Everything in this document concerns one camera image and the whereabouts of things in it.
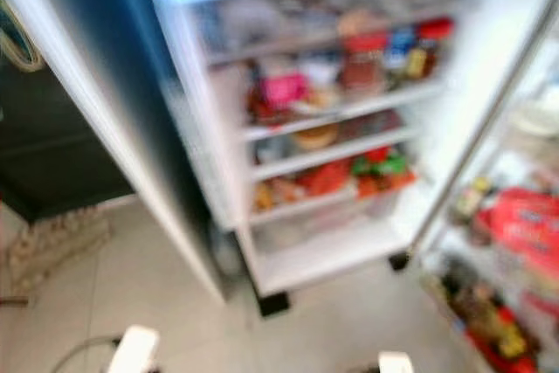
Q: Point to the round brown container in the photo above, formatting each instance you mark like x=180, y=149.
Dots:
x=315, y=137

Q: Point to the black cabinet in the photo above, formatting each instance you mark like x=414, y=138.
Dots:
x=52, y=155

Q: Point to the green and red packet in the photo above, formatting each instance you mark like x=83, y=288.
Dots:
x=383, y=169

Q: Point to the open fridge body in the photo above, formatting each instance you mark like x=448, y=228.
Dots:
x=515, y=155

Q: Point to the white fridge door with shelves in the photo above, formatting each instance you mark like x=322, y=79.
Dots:
x=323, y=255

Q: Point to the beige egg carton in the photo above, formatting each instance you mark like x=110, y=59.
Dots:
x=57, y=246

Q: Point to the brown bottle yellow label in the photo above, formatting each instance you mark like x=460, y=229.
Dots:
x=489, y=321

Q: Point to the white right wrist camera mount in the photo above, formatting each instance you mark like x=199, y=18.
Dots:
x=396, y=362

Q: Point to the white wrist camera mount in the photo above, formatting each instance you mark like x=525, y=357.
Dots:
x=134, y=351
x=396, y=362

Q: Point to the pink packet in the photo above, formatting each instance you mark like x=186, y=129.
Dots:
x=283, y=92

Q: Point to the red cap sauce bottle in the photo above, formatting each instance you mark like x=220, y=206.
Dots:
x=431, y=45

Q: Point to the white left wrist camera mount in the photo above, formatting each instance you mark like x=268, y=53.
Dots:
x=134, y=351

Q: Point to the large red bag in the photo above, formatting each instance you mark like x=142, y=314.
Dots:
x=528, y=229

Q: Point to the blue cap bottle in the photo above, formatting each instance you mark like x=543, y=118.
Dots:
x=401, y=48

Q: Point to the red lid jar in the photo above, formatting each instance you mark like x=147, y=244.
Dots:
x=364, y=64

